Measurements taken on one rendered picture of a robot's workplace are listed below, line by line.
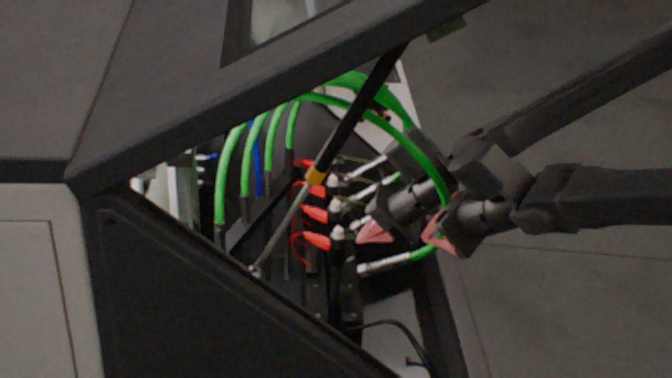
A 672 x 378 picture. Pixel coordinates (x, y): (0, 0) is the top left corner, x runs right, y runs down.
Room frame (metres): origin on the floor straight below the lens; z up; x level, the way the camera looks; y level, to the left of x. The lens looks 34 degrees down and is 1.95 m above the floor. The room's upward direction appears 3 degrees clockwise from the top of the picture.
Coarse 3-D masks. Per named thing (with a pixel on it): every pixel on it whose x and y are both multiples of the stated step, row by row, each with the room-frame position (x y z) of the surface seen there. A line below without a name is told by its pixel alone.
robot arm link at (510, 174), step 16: (480, 144) 0.88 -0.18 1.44; (464, 160) 0.87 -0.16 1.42; (480, 160) 0.85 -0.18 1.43; (496, 160) 0.85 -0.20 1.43; (512, 160) 0.86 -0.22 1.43; (464, 176) 0.85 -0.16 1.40; (480, 176) 0.85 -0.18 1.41; (496, 176) 0.84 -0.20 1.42; (512, 176) 0.85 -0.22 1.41; (528, 176) 0.86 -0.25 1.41; (480, 192) 0.85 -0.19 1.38; (496, 192) 0.84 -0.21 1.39; (512, 192) 0.83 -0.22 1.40; (528, 192) 0.84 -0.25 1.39; (528, 208) 0.80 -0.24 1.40; (528, 224) 0.79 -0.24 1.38; (544, 224) 0.78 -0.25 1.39
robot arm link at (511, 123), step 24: (648, 48) 1.10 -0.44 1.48; (600, 72) 1.09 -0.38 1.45; (624, 72) 1.09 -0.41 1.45; (648, 72) 1.09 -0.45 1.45; (552, 96) 1.08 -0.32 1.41; (576, 96) 1.08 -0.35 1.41; (600, 96) 1.08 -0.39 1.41; (504, 120) 1.08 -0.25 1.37; (528, 120) 1.07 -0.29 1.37; (552, 120) 1.07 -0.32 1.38; (456, 144) 1.09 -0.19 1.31; (504, 144) 1.05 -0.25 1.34; (528, 144) 1.05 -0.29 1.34
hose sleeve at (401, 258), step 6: (408, 252) 0.96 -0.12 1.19; (390, 258) 0.96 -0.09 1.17; (396, 258) 0.96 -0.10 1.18; (402, 258) 0.95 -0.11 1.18; (408, 258) 0.95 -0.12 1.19; (372, 264) 0.97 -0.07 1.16; (378, 264) 0.96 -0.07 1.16; (384, 264) 0.96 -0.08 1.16; (390, 264) 0.96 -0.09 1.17; (396, 264) 0.95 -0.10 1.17; (402, 264) 0.95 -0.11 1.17; (366, 270) 0.97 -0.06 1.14; (372, 270) 0.96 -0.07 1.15; (378, 270) 0.96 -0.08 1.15; (384, 270) 0.96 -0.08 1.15
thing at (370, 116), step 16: (304, 96) 1.00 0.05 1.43; (320, 96) 1.00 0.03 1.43; (368, 112) 0.98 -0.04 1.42; (240, 128) 1.03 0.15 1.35; (384, 128) 0.97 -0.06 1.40; (224, 160) 1.04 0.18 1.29; (224, 176) 1.05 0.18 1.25; (432, 176) 0.94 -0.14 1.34; (448, 192) 0.94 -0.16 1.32; (224, 224) 1.05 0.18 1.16; (416, 256) 0.95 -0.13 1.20
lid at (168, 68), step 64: (192, 0) 1.02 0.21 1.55; (256, 0) 0.96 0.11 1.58; (320, 0) 0.86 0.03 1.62; (384, 0) 0.74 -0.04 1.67; (448, 0) 0.71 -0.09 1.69; (128, 64) 0.90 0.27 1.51; (192, 64) 0.81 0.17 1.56; (256, 64) 0.73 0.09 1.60; (320, 64) 0.70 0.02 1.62; (128, 128) 0.72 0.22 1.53; (192, 128) 0.69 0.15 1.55
